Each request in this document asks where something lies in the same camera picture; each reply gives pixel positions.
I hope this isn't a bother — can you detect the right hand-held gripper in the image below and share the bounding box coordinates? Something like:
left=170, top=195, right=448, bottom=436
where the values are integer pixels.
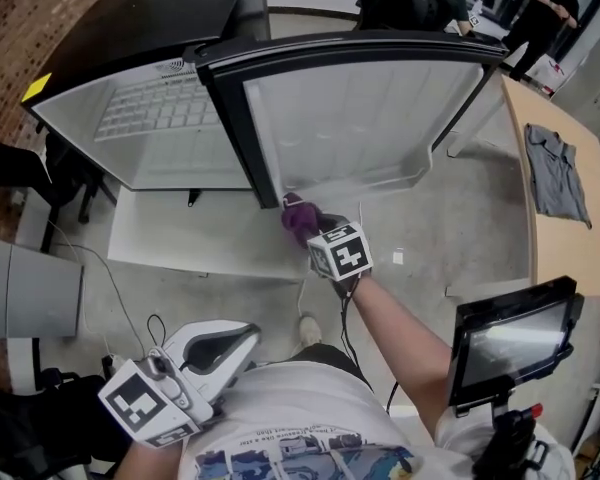
left=307, top=212, right=375, bottom=283

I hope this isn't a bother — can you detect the black mesh office chair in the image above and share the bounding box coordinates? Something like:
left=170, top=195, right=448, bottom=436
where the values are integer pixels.
left=0, top=126, right=119, bottom=254

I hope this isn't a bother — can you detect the white table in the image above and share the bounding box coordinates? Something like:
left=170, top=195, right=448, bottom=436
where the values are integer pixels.
left=107, top=187, right=311, bottom=282

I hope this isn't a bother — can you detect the grey cabinet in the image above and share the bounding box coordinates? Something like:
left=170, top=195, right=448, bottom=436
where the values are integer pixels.
left=0, top=232, right=85, bottom=339

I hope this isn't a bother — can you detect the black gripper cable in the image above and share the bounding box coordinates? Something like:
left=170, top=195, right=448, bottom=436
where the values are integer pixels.
left=339, top=277, right=399, bottom=417

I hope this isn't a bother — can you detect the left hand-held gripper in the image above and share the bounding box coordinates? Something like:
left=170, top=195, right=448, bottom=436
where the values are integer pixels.
left=98, top=319, right=261, bottom=449

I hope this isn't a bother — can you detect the grey metal locker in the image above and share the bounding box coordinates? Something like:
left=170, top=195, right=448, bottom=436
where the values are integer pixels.
left=552, top=27, right=600, bottom=142

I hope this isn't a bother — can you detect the person's right forearm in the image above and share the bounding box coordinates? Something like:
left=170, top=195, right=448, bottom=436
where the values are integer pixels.
left=352, top=275, right=454, bottom=437

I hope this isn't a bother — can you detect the purple cleaning cloth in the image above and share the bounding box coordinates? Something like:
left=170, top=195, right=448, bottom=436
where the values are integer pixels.
left=281, top=192, right=326, bottom=242

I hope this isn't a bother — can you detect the black mini fridge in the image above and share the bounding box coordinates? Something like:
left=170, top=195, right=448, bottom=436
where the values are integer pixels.
left=21, top=0, right=510, bottom=210

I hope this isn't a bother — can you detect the light wooden table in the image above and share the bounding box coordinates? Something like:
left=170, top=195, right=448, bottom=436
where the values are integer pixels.
left=500, top=75, right=600, bottom=298

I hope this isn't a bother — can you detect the grey shirt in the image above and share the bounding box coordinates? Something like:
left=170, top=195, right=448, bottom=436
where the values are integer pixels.
left=523, top=123, right=592, bottom=229

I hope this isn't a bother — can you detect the person's left leg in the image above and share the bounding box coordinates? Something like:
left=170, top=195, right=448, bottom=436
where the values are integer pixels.
left=289, top=343, right=371, bottom=384

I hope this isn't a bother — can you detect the person's left forearm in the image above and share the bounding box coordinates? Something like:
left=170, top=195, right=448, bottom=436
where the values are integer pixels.
left=124, top=437, right=189, bottom=480

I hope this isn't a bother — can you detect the person's white printed shirt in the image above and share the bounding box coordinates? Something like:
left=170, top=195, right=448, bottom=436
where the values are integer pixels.
left=179, top=360, right=576, bottom=480

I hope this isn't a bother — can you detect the white power cable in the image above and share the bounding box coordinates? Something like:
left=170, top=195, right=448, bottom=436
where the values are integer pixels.
left=297, top=262, right=314, bottom=319

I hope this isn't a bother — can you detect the black chest-mounted monitor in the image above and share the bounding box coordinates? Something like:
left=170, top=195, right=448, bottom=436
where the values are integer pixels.
left=448, top=276, right=585, bottom=417

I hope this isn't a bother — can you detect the thin grey floor cable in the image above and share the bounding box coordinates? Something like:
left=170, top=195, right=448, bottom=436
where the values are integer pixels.
left=47, top=220, right=146, bottom=357

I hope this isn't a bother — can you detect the black looped cable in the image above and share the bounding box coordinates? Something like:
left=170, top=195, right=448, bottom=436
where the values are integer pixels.
left=146, top=314, right=167, bottom=347

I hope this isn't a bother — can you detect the person's left shoe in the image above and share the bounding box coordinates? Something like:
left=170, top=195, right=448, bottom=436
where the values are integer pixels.
left=298, top=315, right=324, bottom=347

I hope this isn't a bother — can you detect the white wire shelf rack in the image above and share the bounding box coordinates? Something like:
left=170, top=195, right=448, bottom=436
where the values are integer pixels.
left=93, top=75, right=221, bottom=143

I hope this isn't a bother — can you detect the white red-print box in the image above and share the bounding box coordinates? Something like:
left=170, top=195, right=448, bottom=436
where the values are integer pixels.
left=529, top=55, right=566, bottom=94

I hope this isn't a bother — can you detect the white low cabinet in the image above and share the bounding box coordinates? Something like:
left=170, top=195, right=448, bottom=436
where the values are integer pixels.
left=7, top=337, right=41, bottom=394

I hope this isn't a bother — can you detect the black monitor mount, red button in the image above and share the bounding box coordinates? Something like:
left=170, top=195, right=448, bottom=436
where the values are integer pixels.
left=472, top=392, right=551, bottom=480

